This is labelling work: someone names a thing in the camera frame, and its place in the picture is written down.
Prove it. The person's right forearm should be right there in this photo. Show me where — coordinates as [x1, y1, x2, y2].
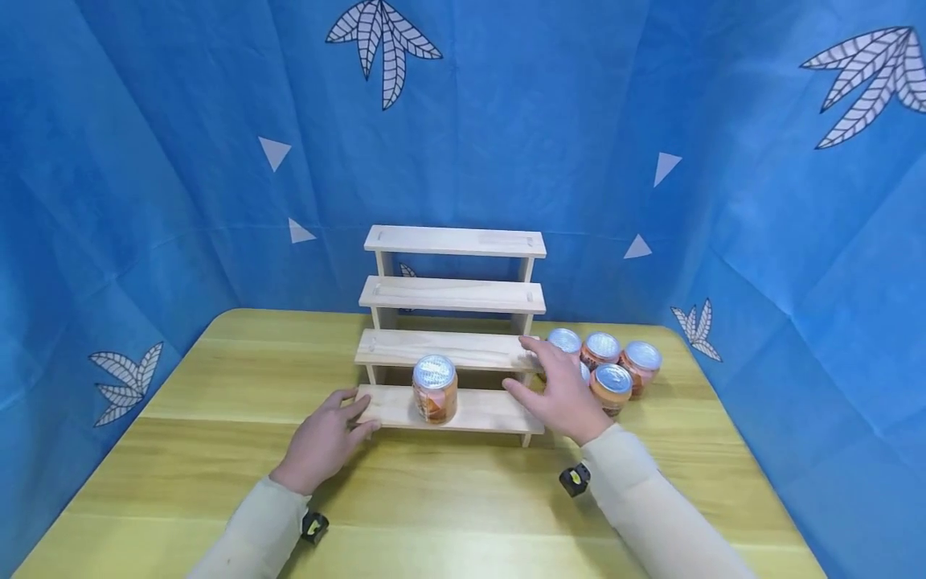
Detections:
[580, 424, 757, 579]

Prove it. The person's left forearm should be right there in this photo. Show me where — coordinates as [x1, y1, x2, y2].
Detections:
[186, 474, 312, 579]

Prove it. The person's left hand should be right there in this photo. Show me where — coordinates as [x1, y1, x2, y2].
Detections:
[268, 388, 383, 495]

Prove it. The person's right hand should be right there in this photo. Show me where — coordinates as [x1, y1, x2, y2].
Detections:
[502, 335, 615, 447]

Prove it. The wooden tiered display shelf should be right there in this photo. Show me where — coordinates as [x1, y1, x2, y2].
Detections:
[354, 224, 548, 448]

